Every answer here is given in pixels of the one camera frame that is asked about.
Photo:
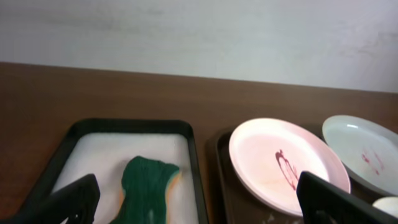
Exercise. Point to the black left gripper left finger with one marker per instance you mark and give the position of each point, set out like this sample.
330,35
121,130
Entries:
75,203

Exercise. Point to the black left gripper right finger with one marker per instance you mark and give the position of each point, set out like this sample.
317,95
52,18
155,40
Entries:
322,202

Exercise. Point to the white stained plate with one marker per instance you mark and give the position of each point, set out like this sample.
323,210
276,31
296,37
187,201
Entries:
388,205

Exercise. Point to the pink stained plate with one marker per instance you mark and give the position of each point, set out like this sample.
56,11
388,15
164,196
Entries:
268,155

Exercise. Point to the green and yellow sponge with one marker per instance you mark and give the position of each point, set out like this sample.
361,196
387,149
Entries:
146,185

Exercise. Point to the black tray with white liner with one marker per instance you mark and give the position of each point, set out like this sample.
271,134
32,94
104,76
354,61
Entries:
103,147

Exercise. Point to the brown plastic tray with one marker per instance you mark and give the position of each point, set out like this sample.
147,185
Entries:
240,205

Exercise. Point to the light green stained plate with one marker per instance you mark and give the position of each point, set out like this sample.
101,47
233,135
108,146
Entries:
368,151

